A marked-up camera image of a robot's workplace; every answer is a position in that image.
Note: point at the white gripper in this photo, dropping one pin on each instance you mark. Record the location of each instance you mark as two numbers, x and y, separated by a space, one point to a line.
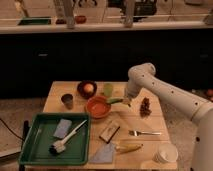
131 91

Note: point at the green pepper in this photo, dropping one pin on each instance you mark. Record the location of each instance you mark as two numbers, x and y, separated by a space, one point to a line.
114 100

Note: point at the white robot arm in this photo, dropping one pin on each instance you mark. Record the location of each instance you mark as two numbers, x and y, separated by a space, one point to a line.
199 110

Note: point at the light green plastic cup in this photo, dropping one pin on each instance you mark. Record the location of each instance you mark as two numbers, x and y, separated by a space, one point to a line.
107 89

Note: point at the small metal cup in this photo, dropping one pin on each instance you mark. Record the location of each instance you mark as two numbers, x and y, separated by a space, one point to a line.
67 100

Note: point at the brown pine cone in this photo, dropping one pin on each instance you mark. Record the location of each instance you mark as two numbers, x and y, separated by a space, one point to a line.
145 107

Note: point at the orange clay bowl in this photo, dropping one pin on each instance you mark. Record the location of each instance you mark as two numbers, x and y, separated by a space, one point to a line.
97 107

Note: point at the metal fork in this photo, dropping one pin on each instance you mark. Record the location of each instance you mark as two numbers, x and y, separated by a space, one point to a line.
138 133

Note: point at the wooden block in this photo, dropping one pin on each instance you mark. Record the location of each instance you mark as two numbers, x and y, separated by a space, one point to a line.
109 131

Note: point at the orange egg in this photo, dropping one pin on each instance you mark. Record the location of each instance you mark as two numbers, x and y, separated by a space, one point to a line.
88 88

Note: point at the dark brown bowl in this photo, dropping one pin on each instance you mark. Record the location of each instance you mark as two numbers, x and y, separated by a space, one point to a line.
82 92

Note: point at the yellow banana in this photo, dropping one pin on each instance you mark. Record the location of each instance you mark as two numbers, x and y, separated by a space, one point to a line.
125 148

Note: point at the grey blue cloth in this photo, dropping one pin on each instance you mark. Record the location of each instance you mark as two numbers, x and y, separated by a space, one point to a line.
104 155

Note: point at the blue sponge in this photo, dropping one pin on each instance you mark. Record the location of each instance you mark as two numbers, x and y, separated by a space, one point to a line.
62 128

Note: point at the white dish brush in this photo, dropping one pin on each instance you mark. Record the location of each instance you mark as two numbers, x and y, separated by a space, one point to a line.
59 146

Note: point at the background red bowl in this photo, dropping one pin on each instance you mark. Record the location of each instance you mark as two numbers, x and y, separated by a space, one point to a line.
80 19

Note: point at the green plastic tray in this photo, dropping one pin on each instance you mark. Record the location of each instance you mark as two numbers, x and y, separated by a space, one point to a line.
35 150

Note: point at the background green tray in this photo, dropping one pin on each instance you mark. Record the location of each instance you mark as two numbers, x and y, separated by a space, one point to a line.
35 21

